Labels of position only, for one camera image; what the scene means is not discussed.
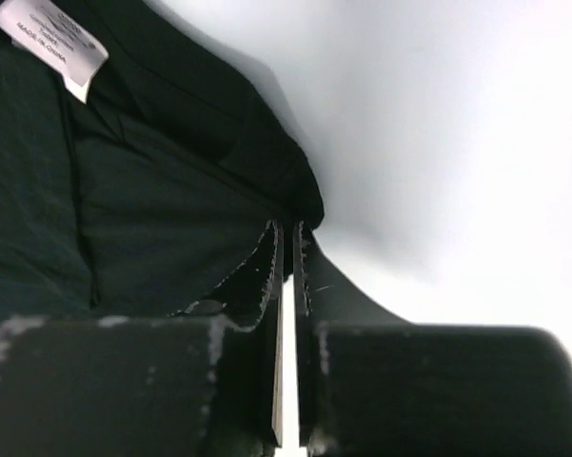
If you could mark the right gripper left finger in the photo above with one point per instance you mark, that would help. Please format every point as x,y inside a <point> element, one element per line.
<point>244,295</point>

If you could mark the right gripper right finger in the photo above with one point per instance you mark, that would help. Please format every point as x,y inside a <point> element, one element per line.
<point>323,293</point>

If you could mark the black t shirt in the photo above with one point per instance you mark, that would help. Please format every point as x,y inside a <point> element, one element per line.
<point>143,199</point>

